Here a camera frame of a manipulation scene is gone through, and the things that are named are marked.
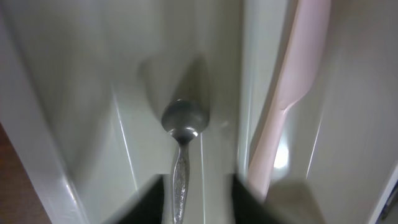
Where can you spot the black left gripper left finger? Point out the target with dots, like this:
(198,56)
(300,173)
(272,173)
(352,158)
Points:
(148,209)

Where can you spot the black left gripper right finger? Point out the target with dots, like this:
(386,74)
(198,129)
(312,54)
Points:
(246,209)

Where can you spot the pink plastic knife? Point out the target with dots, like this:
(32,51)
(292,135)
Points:
(301,49)

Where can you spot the white cutlery tray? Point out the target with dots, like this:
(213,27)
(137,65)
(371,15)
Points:
(84,85)

